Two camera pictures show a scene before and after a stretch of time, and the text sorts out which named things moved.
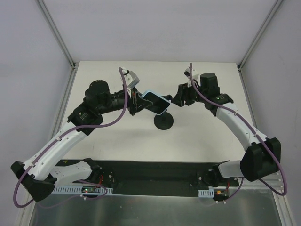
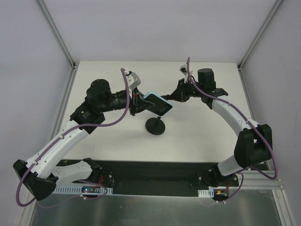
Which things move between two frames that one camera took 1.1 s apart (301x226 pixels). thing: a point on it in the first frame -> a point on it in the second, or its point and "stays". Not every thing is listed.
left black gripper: [134, 102] stays
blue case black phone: [160, 104] stays
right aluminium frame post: [256, 39] stays
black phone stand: [163, 121] -> [155, 126]
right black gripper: [184, 94] -> [182, 89]
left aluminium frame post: [57, 33] stays
